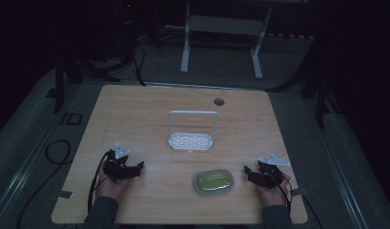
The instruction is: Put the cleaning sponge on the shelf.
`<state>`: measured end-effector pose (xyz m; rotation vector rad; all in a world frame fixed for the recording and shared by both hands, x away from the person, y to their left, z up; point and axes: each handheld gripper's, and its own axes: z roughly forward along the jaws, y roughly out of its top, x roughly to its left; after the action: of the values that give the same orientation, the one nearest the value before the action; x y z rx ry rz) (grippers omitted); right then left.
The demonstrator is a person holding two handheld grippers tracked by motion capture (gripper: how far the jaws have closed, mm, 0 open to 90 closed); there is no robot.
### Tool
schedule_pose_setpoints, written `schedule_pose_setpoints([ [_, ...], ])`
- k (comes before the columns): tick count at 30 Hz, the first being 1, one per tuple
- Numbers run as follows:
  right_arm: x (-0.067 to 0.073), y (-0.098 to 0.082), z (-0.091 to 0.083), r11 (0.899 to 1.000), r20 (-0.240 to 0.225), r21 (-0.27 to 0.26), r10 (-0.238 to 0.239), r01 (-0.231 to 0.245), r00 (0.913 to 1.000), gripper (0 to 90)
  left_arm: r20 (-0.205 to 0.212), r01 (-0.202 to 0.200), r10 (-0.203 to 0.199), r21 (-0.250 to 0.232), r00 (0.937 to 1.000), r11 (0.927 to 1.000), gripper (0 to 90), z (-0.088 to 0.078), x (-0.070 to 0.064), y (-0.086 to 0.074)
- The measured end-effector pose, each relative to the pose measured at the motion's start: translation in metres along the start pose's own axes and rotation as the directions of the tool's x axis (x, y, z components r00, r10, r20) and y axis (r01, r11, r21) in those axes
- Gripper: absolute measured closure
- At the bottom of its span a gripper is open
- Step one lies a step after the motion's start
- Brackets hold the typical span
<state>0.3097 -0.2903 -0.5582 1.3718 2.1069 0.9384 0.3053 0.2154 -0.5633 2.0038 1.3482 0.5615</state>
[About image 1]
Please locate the white metal desk frame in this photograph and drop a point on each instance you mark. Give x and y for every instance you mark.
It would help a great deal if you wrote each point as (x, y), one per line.
(224, 35)

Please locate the person's right hand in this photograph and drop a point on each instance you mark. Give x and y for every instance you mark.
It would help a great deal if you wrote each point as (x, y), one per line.
(275, 192)

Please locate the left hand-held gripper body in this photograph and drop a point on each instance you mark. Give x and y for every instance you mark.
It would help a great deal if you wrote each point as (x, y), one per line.
(119, 165)

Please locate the person's left hand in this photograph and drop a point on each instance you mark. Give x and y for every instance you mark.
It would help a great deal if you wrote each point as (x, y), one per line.
(110, 187)

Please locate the grey tape strip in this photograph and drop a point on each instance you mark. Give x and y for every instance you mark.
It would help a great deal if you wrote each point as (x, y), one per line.
(65, 194)
(299, 191)

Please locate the black tripod stand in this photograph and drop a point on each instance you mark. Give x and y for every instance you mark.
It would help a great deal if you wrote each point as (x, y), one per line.
(75, 70)
(316, 86)

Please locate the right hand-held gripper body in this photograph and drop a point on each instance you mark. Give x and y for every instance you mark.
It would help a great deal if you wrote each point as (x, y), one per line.
(268, 173)

